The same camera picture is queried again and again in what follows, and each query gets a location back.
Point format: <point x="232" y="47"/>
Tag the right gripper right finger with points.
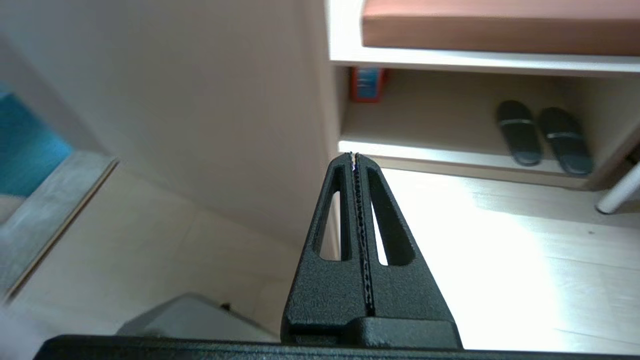
<point x="405" y="300"/>

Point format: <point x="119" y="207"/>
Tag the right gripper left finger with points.
<point x="325" y="300"/>

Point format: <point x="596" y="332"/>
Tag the black slipper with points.
<point x="520" y="135"/>
<point x="567" y="142"/>

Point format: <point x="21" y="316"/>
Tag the beige door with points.
<point x="175" y="100"/>

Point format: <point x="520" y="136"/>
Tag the red blue small box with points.
<point x="367" y="85"/>

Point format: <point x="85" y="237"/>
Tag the brown bench cushion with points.
<point x="500" y="30"/>

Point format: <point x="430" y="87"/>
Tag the white table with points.
<point x="620" y="192"/>

